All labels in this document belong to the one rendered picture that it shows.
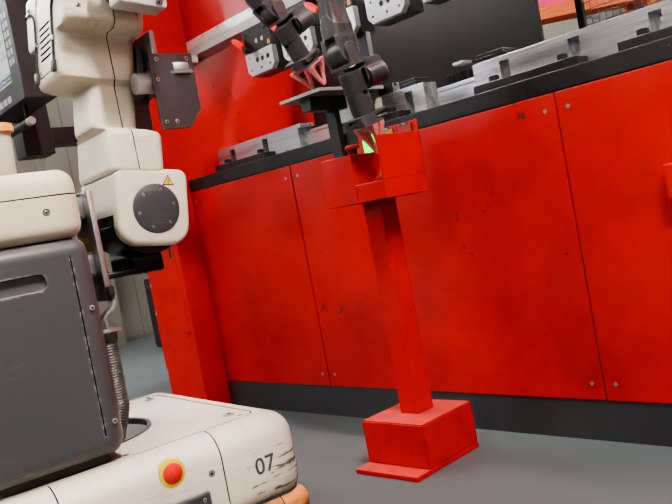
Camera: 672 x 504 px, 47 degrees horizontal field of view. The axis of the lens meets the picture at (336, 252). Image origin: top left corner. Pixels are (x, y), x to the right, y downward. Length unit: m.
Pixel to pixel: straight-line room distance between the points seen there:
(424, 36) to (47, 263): 1.89
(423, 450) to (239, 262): 1.18
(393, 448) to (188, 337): 1.25
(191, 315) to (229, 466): 1.48
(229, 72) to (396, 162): 1.48
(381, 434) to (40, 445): 0.88
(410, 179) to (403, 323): 0.35
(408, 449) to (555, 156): 0.78
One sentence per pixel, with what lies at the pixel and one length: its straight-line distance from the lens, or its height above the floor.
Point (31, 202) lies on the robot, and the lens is 1.43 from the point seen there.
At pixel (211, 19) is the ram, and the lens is 3.01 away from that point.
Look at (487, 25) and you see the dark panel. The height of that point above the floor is 1.18.
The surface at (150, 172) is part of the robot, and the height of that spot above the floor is 0.80.
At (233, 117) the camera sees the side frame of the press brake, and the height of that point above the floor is 1.10.
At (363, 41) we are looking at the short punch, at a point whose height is 1.15.
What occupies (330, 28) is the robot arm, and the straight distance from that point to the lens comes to 1.87.
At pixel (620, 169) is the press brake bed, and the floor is 0.63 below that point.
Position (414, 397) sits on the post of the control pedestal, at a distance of 1.98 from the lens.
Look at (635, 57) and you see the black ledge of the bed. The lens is 1.81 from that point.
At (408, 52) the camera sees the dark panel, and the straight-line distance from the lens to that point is 3.01.
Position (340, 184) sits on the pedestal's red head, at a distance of 1.93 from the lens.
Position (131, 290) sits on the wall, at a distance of 6.19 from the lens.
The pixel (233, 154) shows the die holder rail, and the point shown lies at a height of 0.94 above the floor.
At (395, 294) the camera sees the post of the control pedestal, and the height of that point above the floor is 0.42.
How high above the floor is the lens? 0.64
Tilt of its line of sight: 3 degrees down
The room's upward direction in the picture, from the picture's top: 11 degrees counter-clockwise
